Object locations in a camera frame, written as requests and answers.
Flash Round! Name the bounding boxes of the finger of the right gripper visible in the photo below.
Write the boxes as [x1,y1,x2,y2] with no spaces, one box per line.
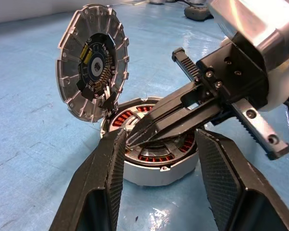
[134,82,219,132]
[126,97,232,148]

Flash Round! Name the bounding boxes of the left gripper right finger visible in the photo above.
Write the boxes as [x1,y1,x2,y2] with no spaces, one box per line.
[194,128,289,231]

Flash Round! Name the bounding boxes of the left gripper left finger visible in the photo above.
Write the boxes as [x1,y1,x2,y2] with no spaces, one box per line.
[49,128,128,231]

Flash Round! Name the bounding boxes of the silver motor base copper windings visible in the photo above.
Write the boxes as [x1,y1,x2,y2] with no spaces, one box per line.
[100,97,199,187]

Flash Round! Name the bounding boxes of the silver motor cover circuit board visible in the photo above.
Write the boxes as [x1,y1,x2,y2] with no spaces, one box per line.
[55,3,131,124]

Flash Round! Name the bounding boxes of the small black device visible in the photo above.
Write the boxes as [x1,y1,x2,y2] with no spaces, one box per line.
[184,5,214,22]

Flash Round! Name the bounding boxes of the grey background object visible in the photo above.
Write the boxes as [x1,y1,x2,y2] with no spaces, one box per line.
[165,0,206,6]

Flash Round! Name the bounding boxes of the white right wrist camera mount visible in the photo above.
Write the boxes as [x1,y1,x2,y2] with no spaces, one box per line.
[263,56,289,113]

